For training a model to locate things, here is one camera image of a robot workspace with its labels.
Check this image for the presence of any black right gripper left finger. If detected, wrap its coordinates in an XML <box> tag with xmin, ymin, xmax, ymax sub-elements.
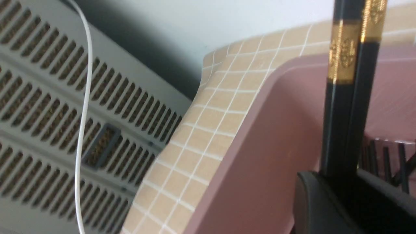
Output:
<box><xmin>293</xmin><ymin>171</ymin><xmax>361</xmax><ymax>234</ymax></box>

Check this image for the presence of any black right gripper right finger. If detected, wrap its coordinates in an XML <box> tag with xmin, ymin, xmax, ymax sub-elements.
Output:
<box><xmin>356</xmin><ymin>169</ymin><xmax>416</xmax><ymax>234</ymax></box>

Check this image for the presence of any black chopstick gold band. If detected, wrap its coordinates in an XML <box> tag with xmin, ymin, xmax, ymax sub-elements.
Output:
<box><xmin>344</xmin><ymin>0</ymin><xmax>387</xmax><ymax>174</ymax></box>
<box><xmin>320</xmin><ymin>0</ymin><xmax>365</xmax><ymax>177</ymax></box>

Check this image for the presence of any black chopstick in bin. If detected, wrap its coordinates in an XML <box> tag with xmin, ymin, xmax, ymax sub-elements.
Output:
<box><xmin>369</xmin><ymin>140</ymin><xmax>379</xmax><ymax>177</ymax></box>
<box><xmin>398</xmin><ymin>143</ymin><xmax>410</xmax><ymax>194</ymax></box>
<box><xmin>392</xmin><ymin>153</ymin><xmax>416</xmax><ymax>190</ymax></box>

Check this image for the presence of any pink plastic bin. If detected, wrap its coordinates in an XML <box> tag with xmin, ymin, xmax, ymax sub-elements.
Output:
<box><xmin>184</xmin><ymin>45</ymin><xmax>415</xmax><ymax>234</ymax></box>

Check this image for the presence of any grey perforated metal panel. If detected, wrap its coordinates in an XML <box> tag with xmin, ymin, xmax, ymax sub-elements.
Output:
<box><xmin>0</xmin><ymin>0</ymin><xmax>191</xmax><ymax>234</ymax></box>

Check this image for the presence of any white cable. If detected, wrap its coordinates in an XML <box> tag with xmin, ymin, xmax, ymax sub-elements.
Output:
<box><xmin>67</xmin><ymin>0</ymin><xmax>93</xmax><ymax>234</ymax></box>

